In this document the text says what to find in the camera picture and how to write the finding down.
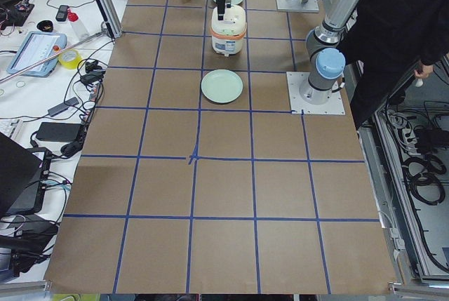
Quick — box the white rice cooker orange handle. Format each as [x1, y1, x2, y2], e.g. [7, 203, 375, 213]
[210, 4, 247, 57]

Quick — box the person's hand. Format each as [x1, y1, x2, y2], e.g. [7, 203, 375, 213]
[414, 62, 434, 79]

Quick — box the clear bottle red cap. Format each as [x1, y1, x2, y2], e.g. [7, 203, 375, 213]
[67, 8, 89, 41]

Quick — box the yellow tape roll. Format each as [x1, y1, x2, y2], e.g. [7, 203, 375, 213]
[58, 49, 82, 69]

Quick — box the person in black clothes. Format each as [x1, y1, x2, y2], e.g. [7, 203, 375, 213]
[337, 0, 448, 128]

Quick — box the blue teach pendant tablet near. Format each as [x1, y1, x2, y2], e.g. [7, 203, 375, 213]
[6, 31, 67, 77]

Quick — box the black laptop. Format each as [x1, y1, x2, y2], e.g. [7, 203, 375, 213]
[1, 134, 51, 217]

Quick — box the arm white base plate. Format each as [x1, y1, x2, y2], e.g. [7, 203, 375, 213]
[286, 72, 345, 115]
[276, 0, 319, 13]

